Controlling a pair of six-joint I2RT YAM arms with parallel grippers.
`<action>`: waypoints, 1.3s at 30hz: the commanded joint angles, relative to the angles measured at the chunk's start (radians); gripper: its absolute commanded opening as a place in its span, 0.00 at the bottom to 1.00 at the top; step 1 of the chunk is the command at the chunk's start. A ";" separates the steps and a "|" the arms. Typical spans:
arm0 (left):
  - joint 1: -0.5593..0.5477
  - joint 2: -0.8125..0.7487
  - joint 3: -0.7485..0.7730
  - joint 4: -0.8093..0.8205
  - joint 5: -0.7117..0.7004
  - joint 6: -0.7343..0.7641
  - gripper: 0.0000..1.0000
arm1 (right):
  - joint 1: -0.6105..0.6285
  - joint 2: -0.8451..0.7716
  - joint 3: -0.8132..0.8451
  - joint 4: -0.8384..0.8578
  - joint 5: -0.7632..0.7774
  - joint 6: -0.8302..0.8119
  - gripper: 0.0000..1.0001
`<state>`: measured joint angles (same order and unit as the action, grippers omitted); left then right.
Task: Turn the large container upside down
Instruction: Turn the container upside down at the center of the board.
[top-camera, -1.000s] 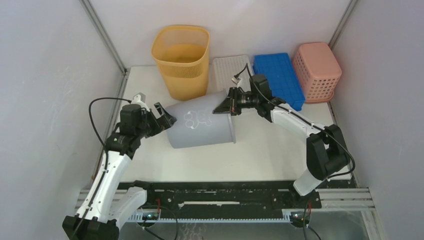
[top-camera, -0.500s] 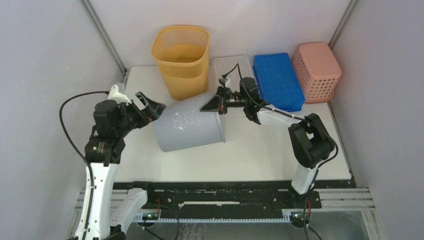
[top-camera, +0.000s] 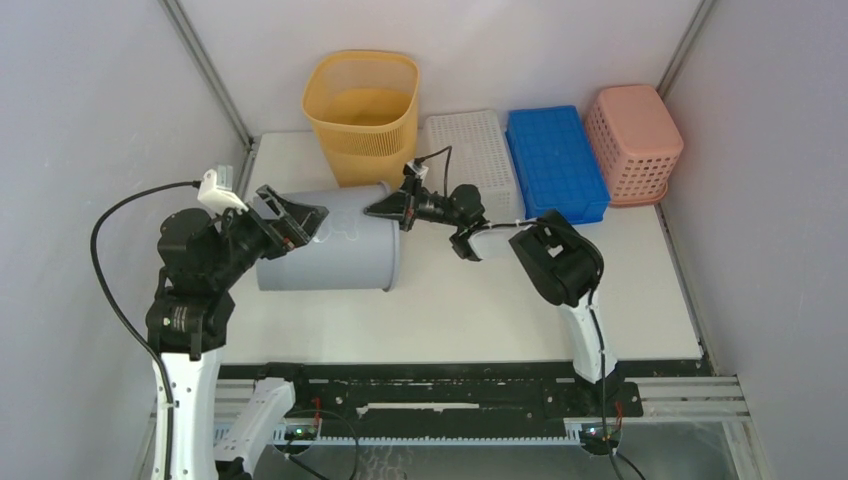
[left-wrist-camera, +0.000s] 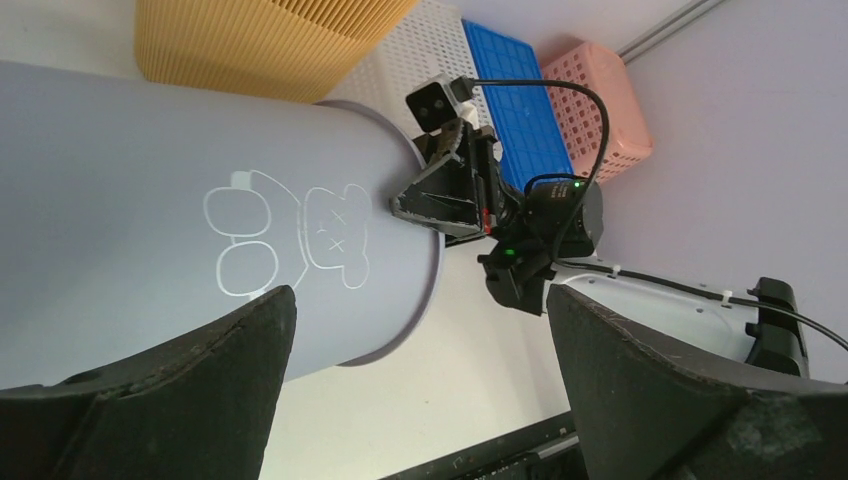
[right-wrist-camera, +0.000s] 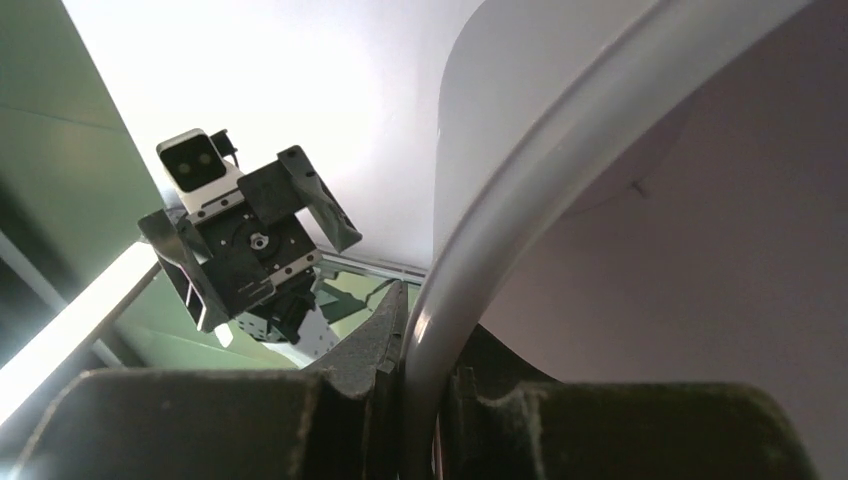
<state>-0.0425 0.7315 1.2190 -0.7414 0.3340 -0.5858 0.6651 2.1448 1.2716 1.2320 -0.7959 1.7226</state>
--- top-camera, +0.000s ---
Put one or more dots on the aluminium frame rail right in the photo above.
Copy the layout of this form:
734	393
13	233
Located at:
689	39

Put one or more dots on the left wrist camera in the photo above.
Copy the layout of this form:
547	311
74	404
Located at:
216	191

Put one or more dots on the blue compartment tray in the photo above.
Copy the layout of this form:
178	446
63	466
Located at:
555	165

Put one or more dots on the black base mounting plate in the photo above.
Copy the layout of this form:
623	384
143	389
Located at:
466	398

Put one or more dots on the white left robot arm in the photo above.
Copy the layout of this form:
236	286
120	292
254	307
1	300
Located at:
187	331

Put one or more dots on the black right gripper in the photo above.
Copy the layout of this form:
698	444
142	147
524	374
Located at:
397	204

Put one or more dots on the yellow ribbed waste bin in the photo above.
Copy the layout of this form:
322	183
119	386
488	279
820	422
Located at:
363	108

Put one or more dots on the white perforated plastic basket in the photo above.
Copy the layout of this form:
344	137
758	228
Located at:
479	156

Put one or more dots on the pink perforated plastic basket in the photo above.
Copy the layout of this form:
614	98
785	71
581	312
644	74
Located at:
636	144

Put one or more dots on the grey bin liner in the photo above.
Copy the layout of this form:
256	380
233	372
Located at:
350	250

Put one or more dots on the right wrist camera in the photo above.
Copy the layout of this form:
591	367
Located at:
416	169

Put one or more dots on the white slotted cable duct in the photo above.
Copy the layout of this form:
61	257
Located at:
568	435

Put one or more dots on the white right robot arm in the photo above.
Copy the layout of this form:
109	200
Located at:
564	267

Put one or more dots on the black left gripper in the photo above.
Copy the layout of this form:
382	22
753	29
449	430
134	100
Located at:
299	222

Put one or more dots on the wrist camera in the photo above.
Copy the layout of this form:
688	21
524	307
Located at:
216	191
416	169

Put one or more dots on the aluminium frame rail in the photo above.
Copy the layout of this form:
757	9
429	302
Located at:
689	39
197	52

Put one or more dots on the aluminium frame rail left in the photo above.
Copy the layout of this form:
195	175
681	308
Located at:
197	52

